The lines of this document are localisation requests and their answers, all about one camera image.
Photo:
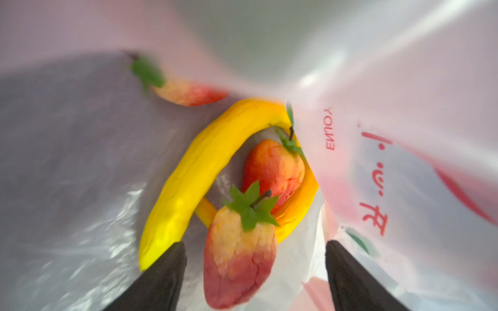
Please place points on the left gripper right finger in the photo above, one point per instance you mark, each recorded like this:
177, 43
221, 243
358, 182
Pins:
352, 287

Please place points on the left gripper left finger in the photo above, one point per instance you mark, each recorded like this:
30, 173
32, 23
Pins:
159, 287

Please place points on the yellow banana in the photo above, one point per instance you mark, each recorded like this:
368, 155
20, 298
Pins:
196, 172
288, 216

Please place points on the small red strawberry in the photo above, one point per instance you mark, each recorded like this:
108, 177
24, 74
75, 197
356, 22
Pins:
241, 247

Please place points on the large red strawberry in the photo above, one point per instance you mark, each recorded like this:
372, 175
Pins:
277, 166

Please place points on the pale strawberry green leaves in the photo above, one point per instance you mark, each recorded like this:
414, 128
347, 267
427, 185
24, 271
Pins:
170, 88

